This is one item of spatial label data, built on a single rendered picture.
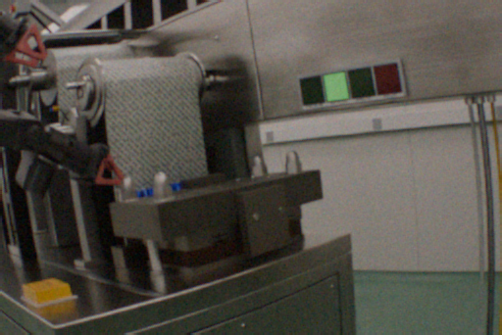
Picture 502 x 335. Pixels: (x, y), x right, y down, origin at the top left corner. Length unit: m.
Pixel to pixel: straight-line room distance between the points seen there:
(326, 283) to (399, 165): 2.67
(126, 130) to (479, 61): 0.68
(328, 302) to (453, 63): 0.53
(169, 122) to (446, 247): 2.74
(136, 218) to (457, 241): 2.86
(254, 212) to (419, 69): 0.39
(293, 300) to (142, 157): 0.40
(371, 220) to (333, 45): 2.92
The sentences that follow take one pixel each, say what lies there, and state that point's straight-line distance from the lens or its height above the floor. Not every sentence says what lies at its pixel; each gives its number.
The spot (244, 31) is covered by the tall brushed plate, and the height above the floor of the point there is 1.34.
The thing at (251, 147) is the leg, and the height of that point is 1.08.
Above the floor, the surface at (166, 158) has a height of 1.09.
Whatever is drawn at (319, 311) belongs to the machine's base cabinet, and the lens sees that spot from 1.06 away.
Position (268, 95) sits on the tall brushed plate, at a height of 1.19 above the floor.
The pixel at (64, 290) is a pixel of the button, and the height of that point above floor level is 0.92.
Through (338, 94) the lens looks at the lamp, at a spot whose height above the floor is 1.17.
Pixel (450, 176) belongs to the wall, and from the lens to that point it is 3.51.
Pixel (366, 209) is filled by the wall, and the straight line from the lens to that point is 3.90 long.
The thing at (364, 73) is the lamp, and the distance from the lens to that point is 1.00.
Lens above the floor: 1.11
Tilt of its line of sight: 3 degrees down
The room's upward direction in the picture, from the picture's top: 8 degrees counter-clockwise
